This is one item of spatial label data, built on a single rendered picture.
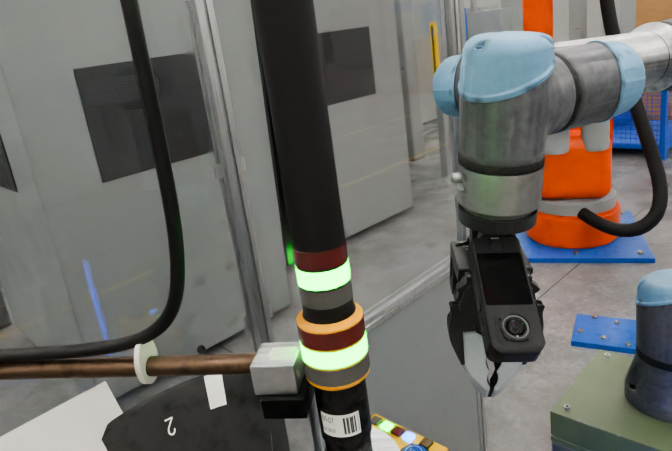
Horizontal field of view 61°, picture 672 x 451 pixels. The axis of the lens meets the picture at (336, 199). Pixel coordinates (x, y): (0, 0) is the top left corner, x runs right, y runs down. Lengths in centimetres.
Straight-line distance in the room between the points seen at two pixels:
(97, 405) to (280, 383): 44
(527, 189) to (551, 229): 384
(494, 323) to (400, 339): 122
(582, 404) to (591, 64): 73
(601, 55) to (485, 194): 17
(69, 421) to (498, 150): 58
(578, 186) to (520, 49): 383
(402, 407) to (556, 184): 275
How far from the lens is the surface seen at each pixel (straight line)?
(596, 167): 426
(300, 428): 41
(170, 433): 60
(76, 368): 46
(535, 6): 431
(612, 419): 113
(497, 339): 49
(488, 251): 54
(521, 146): 49
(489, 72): 48
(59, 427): 79
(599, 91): 56
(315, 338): 36
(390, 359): 169
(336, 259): 34
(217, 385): 59
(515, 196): 51
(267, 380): 39
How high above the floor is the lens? 175
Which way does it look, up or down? 17 degrees down
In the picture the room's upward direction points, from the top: 8 degrees counter-clockwise
